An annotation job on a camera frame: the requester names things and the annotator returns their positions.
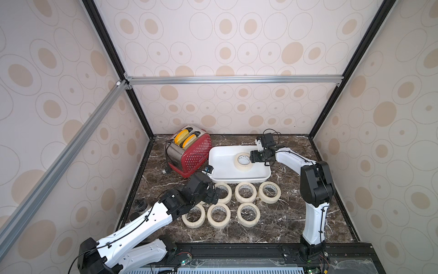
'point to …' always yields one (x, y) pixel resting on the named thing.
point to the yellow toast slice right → (189, 140)
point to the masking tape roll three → (245, 192)
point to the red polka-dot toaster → (187, 148)
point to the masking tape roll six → (218, 215)
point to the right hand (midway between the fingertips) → (252, 158)
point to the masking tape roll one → (195, 216)
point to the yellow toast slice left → (181, 135)
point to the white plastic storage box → (231, 164)
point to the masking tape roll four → (269, 192)
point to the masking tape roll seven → (242, 162)
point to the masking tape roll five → (224, 192)
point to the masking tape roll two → (248, 214)
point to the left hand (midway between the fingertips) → (215, 186)
